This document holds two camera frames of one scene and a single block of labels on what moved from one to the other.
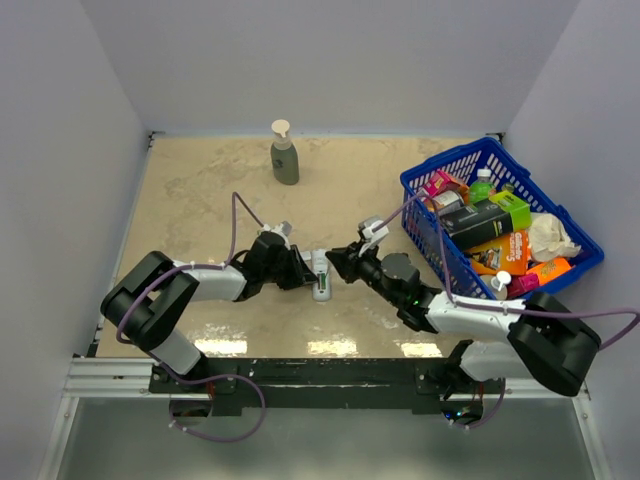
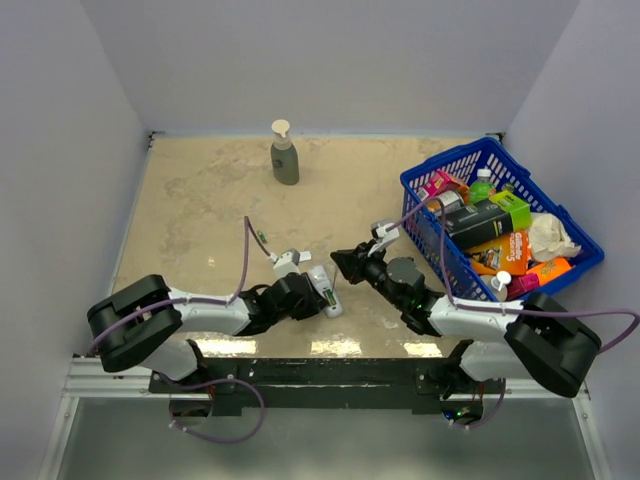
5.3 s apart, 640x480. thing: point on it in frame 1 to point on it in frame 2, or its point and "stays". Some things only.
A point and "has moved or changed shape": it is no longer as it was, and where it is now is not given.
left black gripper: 301,273 to 314,305
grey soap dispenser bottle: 284,160 stays
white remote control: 321,267 has moved or changed shape
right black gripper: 348,261 stays
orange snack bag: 550,268 stays
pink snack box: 440,182 stays
